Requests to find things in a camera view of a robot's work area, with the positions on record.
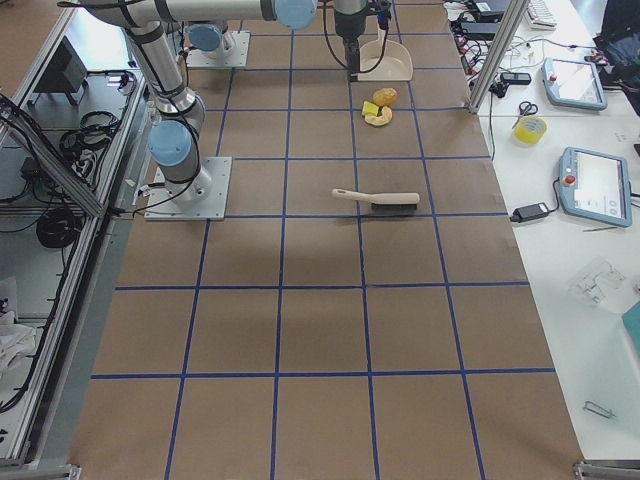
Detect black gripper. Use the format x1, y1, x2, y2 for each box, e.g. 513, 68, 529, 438
334, 9, 366, 80

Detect beige dustpan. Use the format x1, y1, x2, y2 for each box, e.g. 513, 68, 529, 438
356, 28, 414, 82

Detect white hand brush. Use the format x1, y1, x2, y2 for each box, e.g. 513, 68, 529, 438
331, 188, 421, 214

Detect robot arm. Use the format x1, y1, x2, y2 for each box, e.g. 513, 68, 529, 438
57, 1, 317, 203
187, 1, 392, 82

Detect brown toy potato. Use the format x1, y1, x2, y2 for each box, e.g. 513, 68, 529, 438
373, 88, 398, 107

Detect yellow sponge piece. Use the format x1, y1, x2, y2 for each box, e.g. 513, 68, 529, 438
361, 101, 380, 116

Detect toy croissant piece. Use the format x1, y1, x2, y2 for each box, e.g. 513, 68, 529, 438
364, 106, 393, 127

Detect yellow tape roll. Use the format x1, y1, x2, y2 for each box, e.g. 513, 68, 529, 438
513, 115, 547, 145

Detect far teach pendant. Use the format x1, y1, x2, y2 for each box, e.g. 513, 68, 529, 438
541, 58, 608, 111

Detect teach pendant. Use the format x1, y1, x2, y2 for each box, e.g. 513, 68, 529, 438
558, 147, 632, 228
541, 58, 608, 111

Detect black power adapter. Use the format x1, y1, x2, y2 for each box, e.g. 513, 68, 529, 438
510, 202, 550, 223

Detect black monitor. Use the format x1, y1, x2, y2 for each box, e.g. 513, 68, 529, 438
28, 36, 88, 106

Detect near teach pendant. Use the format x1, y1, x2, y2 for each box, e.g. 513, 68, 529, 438
558, 147, 632, 228

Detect clear plastic bag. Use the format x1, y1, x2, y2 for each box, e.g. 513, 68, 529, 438
568, 257, 628, 313

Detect teal box corner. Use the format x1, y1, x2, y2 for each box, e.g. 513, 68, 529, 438
622, 302, 640, 353

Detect metal clip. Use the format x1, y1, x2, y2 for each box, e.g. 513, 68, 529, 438
583, 400, 616, 419

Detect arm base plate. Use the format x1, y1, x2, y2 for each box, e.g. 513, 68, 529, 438
187, 24, 250, 69
144, 157, 233, 221

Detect aluminium frame post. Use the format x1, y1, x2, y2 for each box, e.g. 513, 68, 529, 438
467, 0, 528, 114

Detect black handled scissors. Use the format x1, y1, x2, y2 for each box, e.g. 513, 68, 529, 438
512, 100, 538, 129

